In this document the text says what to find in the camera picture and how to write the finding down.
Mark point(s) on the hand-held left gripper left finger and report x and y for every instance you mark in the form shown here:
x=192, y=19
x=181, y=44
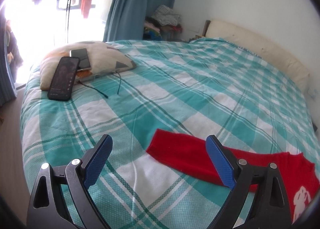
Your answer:
x=98, y=161

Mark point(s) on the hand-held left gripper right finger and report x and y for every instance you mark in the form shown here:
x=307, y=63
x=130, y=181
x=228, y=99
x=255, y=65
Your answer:
x=220, y=161

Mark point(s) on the red small garment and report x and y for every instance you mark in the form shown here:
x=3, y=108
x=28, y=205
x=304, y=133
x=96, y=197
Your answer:
x=180, y=151

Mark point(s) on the pile of clothes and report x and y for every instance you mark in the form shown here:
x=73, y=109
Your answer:
x=166, y=15

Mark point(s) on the teal plaid blanket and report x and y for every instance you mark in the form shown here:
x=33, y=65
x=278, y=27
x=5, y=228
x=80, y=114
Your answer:
x=175, y=88

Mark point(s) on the black smartphone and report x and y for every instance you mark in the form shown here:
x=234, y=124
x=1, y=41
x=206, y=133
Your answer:
x=62, y=78

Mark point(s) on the patterned cream pillow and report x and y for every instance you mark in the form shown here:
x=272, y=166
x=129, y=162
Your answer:
x=110, y=56

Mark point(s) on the silver smartphone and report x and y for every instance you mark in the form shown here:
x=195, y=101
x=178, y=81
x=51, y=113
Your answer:
x=81, y=56

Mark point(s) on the black metal drying rack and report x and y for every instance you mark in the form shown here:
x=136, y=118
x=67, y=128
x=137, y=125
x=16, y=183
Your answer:
x=67, y=6

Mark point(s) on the wooden bed frame post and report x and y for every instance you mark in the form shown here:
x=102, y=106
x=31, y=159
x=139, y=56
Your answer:
x=206, y=27

